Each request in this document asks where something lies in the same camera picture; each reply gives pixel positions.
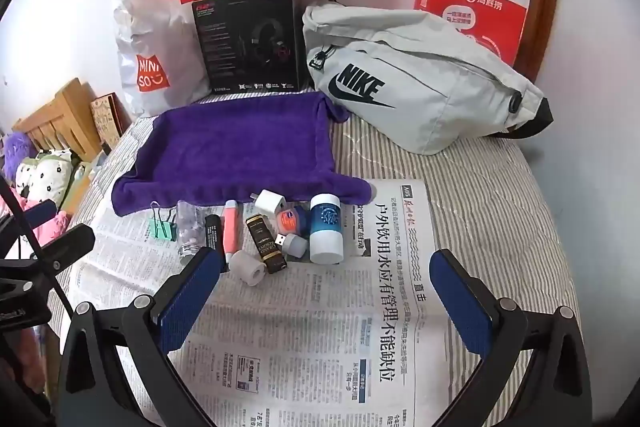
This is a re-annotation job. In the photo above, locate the pink tube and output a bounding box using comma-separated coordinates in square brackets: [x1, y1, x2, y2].
[222, 199, 242, 255]

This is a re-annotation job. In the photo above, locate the blue and white jar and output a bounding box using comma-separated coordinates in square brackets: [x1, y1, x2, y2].
[308, 194, 345, 265]

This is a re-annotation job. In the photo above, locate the black marker pen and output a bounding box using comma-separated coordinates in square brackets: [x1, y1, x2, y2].
[204, 214, 223, 253]

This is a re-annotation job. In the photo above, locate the white flowered plush toy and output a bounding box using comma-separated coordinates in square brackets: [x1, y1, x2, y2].
[15, 147, 76, 208]

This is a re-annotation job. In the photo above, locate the white plastic bag red label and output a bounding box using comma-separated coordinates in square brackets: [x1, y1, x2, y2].
[112, 0, 213, 118]

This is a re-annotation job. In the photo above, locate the wooden plaque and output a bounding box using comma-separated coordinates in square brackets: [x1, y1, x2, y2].
[90, 93, 126, 142]

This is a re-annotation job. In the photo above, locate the white charger plug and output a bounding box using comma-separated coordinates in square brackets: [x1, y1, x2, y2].
[250, 191, 285, 214]

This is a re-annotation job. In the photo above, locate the translucent white cap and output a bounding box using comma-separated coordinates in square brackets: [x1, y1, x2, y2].
[285, 234, 308, 260]

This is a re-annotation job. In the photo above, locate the wooden headboard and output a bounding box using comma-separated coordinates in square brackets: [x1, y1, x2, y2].
[12, 78, 123, 158]

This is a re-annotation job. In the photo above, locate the purple towel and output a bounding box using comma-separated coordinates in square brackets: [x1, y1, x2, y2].
[111, 91, 375, 218]

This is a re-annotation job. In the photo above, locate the pink cloth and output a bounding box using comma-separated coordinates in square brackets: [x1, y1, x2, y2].
[0, 187, 73, 253]

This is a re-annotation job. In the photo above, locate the grey waist bag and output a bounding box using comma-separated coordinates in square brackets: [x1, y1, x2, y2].
[301, 0, 555, 155]

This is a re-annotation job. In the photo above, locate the green binder clip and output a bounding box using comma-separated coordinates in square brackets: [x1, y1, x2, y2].
[149, 202, 178, 244]

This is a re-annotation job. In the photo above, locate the black cable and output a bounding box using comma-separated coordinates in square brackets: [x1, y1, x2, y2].
[0, 177, 73, 315]

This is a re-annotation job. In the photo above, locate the black headphone box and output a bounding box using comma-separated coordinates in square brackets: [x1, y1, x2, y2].
[191, 0, 301, 95]

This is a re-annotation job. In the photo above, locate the purple plush toy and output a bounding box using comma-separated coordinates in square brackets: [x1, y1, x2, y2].
[0, 132, 38, 172]

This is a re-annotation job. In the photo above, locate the clear pill bottle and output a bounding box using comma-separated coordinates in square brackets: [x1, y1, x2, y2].
[176, 200, 206, 264]

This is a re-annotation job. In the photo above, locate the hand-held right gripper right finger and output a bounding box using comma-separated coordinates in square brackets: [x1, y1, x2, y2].
[429, 248, 593, 427]

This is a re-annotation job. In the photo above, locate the small pink and blue jar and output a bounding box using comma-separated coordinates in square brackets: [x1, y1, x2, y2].
[276, 205, 307, 235]

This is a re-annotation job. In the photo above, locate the black and gold box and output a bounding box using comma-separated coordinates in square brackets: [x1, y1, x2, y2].
[245, 215, 288, 274]

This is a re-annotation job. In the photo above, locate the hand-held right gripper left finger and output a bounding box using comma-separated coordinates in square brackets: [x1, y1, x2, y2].
[57, 247, 228, 427]

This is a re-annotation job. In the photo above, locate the grey tape roll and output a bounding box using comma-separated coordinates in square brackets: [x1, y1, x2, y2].
[228, 249, 266, 283]

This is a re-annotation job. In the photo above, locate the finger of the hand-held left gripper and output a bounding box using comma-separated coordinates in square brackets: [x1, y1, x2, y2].
[20, 223, 96, 270]
[0, 200, 57, 235]

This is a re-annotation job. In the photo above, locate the newspaper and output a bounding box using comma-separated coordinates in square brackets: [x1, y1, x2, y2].
[70, 179, 463, 427]

